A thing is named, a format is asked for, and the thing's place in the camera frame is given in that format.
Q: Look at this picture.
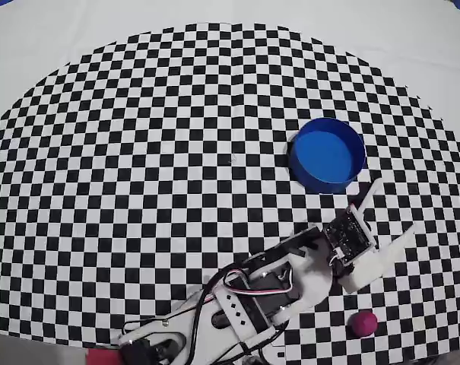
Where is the thick black cable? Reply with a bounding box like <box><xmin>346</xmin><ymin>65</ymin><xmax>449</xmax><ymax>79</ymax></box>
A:
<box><xmin>189</xmin><ymin>265</ymin><xmax>249</xmax><ymax>364</ymax></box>

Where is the pink ball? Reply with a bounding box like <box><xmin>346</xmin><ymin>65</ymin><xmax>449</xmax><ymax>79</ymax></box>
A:
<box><xmin>351</xmin><ymin>309</ymin><xmax>379</xmax><ymax>338</ymax></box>

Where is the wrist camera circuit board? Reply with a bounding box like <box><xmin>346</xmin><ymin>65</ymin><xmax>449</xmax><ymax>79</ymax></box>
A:
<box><xmin>322</xmin><ymin>205</ymin><xmax>379</xmax><ymax>269</ymax></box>

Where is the black white checkered mat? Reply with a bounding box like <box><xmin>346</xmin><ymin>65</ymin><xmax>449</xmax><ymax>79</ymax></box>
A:
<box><xmin>0</xmin><ymin>0</ymin><xmax>460</xmax><ymax>361</ymax></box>

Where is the red flat object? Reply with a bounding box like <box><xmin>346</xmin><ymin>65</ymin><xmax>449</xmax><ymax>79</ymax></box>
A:
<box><xmin>85</xmin><ymin>349</ymin><xmax>124</xmax><ymax>365</ymax></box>

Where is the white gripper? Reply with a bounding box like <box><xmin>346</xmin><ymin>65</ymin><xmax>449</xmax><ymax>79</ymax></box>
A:
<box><xmin>251</xmin><ymin>177</ymin><xmax>418</xmax><ymax>309</ymax></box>

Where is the blue round box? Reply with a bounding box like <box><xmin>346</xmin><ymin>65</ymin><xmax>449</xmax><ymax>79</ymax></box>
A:
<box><xmin>287</xmin><ymin>117</ymin><xmax>367</xmax><ymax>195</ymax></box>

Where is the white red black servo cable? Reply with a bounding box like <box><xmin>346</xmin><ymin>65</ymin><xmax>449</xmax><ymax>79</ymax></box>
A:
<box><xmin>221</xmin><ymin>265</ymin><xmax>299</xmax><ymax>300</ymax></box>

